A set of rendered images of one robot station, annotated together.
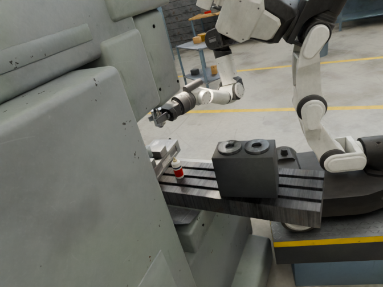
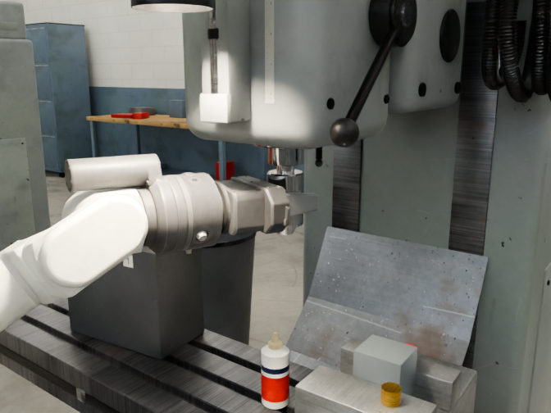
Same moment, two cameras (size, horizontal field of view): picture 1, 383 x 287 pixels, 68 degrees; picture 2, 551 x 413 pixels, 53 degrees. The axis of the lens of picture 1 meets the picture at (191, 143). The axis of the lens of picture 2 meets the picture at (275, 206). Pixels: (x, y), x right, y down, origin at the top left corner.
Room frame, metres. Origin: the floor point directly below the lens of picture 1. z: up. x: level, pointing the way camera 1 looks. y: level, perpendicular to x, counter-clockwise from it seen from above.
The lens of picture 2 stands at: (1.79, 0.15, 1.39)
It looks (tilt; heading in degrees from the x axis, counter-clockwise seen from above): 14 degrees down; 185
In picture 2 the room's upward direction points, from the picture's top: straight up
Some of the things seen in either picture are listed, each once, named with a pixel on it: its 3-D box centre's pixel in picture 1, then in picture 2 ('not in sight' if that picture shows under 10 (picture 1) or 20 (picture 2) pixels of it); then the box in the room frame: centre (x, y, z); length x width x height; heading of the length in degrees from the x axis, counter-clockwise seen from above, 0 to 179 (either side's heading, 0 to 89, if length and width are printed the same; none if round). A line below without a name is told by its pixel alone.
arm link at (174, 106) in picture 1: (174, 108); (220, 209); (1.15, 0.03, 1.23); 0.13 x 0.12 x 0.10; 36
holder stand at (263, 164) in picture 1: (246, 167); (134, 280); (0.88, -0.18, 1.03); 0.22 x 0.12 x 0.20; 65
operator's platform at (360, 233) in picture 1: (331, 216); not in sight; (1.26, -0.75, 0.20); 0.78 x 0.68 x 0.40; 76
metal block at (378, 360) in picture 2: (143, 154); (384, 371); (1.18, 0.23, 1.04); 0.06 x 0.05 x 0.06; 60
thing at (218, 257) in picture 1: (201, 243); not in sight; (1.12, 0.09, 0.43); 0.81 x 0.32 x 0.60; 147
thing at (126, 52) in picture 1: (106, 80); (366, 16); (0.93, 0.21, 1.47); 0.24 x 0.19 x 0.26; 57
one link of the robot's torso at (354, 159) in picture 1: (339, 154); not in sight; (1.25, -0.78, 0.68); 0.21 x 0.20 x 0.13; 76
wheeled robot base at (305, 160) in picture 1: (333, 167); not in sight; (1.26, -0.75, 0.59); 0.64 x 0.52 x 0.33; 76
